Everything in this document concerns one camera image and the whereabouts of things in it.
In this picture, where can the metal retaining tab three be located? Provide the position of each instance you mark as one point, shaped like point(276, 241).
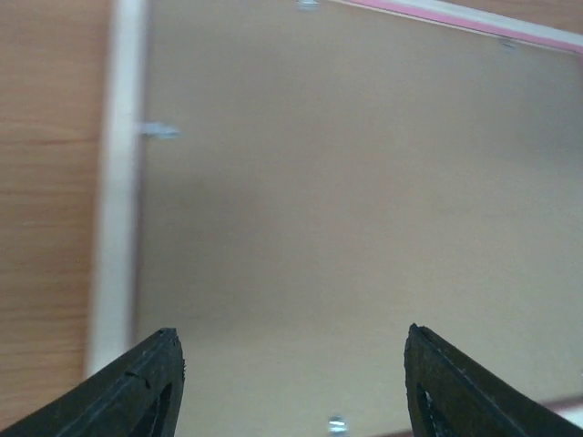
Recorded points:
point(507, 44)

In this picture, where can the metal retaining tab two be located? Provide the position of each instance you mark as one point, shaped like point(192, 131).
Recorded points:
point(307, 5)

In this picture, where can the metal retaining tab one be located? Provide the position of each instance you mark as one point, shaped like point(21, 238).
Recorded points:
point(157, 130)

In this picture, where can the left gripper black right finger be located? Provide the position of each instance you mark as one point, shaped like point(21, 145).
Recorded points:
point(449, 394)

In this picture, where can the brown frame backing board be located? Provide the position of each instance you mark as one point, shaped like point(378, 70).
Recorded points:
point(355, 205)

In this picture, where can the pink wooden picture frame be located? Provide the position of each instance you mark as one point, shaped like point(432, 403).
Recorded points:
point(118, 182)

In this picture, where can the metal retaining tab four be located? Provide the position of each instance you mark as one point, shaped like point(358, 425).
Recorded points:
point(338, 426)

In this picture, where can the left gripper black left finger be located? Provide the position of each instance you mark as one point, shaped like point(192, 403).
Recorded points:
point(137, 394)

